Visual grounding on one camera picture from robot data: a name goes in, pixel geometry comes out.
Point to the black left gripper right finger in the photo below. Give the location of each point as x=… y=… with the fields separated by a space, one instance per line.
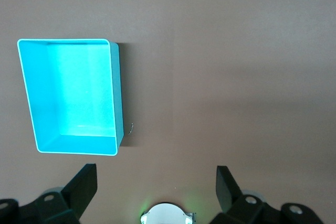
x=228 y=195

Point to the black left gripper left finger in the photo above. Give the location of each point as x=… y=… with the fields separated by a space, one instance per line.
x=78 y=190

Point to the teal plastic storage bin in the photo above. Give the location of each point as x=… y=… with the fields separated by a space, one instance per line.
x=73 y=95

